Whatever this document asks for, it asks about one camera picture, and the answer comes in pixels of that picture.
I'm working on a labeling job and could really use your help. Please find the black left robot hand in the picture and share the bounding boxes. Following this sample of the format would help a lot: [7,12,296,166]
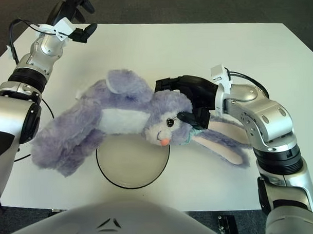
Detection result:
[44,0,99,45]

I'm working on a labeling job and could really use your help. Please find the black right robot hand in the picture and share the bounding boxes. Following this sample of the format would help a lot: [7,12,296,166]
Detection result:
[154,74,220,131]

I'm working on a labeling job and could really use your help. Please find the purple plush bunny doll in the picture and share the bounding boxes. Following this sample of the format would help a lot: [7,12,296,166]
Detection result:
[28,64,251,180]

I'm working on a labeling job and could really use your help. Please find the white plate black rim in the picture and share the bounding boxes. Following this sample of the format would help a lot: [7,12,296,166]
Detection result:
[95,131,172,190]

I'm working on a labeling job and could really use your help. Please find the grey robot torso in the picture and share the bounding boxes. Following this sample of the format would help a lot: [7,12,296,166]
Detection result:
[0,196,228,234]

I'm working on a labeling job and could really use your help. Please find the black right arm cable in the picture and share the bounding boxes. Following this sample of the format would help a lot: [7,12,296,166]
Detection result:
[228,69,270,100]

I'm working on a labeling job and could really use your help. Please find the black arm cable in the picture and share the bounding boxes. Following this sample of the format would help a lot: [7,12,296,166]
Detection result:
[8,17,61,163]
[228,69,270,100]

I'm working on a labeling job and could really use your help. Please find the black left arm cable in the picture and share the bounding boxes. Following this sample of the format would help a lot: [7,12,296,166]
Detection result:
[8,17,61,163]

